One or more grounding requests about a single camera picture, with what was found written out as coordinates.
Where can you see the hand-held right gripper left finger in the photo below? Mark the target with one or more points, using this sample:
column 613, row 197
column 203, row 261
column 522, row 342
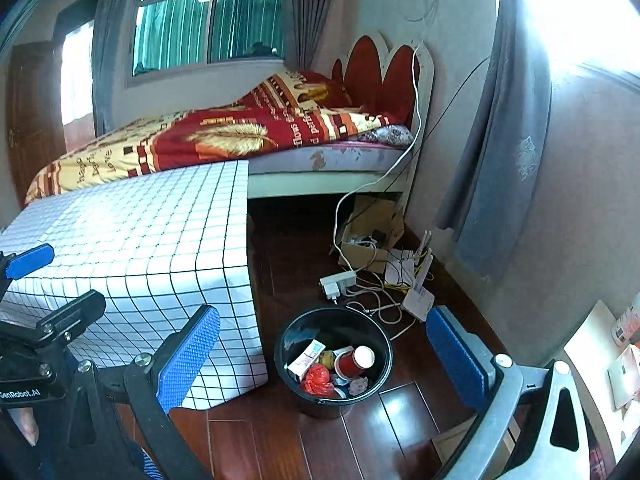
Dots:
column 190, row 355

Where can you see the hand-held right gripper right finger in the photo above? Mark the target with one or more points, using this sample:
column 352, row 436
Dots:
column 455, row 355

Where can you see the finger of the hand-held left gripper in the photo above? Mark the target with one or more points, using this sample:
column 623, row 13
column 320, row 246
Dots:
column 30, row 261
column 75, row 312

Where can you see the red paper cup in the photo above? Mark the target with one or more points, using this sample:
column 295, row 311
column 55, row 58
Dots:
column 362, row 360

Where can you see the black plastic bucket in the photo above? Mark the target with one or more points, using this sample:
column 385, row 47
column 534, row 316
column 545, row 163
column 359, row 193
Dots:
column 295, row 330

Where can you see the red white drink carton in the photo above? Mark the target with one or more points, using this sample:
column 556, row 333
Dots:
column 306, row 357

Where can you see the yellow wrapper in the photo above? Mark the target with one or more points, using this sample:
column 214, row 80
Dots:
column 327, row 359

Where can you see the red plastic bag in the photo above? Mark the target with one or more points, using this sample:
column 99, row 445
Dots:
column 317, row 379

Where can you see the person's left hand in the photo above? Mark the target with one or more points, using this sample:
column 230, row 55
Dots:
column 27, row 425

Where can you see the white router with antennas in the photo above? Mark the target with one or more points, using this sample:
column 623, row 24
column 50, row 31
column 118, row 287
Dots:
column 415, row 302

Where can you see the white checked tablecloth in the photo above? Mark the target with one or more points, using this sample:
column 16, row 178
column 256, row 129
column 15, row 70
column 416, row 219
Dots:
column 140, row 240

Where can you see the white modem box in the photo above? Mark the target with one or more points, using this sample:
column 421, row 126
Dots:
column 397, row 267

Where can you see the blue striped cloth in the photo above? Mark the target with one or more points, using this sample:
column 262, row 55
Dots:
column 147, row 462

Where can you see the white desk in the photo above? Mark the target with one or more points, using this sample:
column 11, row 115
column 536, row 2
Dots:
column 590, row 340

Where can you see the brown wooden door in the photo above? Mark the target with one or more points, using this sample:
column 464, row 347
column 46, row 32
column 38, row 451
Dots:
column 30, row 125

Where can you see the white power strip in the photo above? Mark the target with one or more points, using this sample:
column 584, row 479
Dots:
column 340, row 280

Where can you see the cardboard box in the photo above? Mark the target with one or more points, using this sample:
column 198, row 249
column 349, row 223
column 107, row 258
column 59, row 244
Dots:
column 372, row 212

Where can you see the flat white box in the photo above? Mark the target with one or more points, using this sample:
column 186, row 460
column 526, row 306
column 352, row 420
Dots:
column 625, row 375

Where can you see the orange white box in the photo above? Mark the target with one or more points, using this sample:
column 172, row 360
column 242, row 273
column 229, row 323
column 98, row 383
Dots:
column 625, row 327

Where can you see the small bright window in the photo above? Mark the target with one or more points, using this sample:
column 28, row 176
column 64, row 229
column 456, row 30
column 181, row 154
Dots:
column 77, row 75

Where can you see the grey patterned curtain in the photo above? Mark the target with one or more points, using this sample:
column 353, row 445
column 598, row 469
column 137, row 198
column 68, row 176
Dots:
column 500, row 160

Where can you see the red yellow printed blanket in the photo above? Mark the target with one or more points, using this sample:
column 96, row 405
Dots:
column 225, row 130

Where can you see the floral pillow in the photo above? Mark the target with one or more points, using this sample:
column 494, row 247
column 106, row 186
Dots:
column 392, row 135

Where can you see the floral mattress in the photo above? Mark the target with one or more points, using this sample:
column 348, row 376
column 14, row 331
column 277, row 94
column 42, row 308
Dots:
column 325, row 157

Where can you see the grey window curtain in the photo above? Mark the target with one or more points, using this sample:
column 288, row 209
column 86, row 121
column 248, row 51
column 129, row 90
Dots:
column 305, row 10
column 107, row 35

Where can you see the large window with green curtain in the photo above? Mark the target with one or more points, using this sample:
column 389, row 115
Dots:
column 170, row 30

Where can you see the dark red headboard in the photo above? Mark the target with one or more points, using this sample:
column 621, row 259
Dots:
column 365, row 65

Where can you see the white bed frame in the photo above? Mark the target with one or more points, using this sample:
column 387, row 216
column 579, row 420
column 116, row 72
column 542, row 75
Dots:
column 300, row 185

